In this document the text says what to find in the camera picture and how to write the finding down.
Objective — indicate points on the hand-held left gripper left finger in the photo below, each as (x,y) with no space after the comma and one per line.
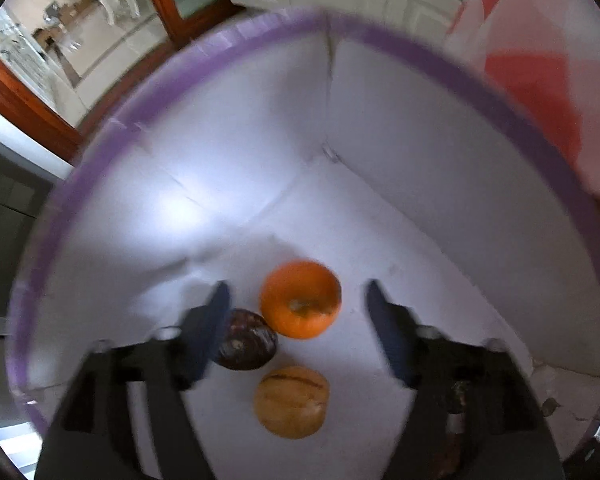
(205,332)

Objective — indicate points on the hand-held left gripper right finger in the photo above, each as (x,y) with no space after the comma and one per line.
(392,335)

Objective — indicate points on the dark purple round fruit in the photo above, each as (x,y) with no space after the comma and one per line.
(245,342)

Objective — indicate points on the large mandarin orange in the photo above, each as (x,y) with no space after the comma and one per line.
(300,300)

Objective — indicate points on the large yellow striped pepino melon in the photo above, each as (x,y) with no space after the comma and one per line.
(292,402)

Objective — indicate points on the white box with purple rim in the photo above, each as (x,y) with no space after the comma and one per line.
(405,135)

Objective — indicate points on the red white checkered tablecloth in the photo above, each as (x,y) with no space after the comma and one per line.
(530,75)

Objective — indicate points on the wooden framed glass door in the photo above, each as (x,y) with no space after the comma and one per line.
(165,5)

